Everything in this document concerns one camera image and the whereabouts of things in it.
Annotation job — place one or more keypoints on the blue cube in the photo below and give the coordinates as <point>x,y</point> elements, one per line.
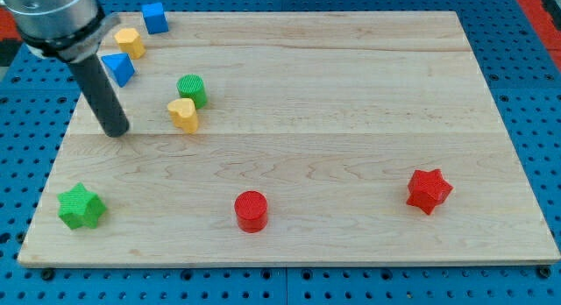
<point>155,18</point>

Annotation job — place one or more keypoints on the yellow hexagon block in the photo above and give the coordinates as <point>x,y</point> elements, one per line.
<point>130,42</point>

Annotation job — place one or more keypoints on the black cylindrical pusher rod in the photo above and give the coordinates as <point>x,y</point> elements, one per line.
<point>99,94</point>

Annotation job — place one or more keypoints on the blue triangle block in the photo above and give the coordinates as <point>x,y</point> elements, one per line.
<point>119,67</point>

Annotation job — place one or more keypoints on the light wooden board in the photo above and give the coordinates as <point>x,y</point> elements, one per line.
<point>327,114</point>

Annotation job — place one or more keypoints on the red star block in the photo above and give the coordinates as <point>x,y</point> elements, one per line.
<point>427,190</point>

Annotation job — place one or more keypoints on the red cylinder block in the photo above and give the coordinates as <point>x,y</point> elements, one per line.
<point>251,209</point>

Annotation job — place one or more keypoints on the yellow heart block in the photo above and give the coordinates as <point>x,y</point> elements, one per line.
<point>183,115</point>

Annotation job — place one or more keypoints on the green cylinder block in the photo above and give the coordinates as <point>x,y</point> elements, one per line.
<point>192,86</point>

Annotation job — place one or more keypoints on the green star block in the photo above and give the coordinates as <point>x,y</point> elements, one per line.
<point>80,207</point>

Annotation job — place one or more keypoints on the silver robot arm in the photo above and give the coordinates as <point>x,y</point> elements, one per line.
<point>69,30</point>

